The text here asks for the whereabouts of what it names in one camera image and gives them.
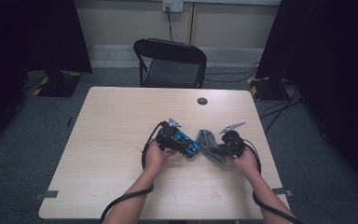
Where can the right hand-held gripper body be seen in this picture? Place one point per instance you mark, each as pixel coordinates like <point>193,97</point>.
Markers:
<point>236,144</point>

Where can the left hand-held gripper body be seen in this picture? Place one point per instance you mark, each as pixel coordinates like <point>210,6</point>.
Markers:
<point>166,137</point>

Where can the blue and black toy car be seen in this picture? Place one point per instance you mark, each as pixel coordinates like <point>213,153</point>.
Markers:
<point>185,137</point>

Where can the grey cloth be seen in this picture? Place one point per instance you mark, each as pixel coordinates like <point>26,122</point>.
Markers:
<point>208,143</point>

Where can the person's right hand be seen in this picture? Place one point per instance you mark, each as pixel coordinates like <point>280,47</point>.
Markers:
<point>248,163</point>

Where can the person's left hand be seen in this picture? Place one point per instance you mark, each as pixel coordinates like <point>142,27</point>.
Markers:
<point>155,158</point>

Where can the black stand base striped tape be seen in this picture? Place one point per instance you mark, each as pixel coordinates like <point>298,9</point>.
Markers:
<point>268,90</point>
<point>59,85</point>

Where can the black folding chair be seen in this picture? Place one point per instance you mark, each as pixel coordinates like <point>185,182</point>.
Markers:
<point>171,73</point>

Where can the grey tape strip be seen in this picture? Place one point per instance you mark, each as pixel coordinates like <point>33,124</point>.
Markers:
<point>48,194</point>
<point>284,192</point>

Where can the small dark floor tape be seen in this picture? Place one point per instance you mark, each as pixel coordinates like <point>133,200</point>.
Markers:
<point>69,121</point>

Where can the black curtain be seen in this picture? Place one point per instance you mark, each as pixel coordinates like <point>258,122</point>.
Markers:
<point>329,62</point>
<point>28,37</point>

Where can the vertical wall conduit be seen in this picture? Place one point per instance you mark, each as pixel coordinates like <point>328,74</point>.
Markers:
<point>192,23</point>

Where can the white wall socket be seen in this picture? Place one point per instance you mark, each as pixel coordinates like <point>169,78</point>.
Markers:
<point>173,5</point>

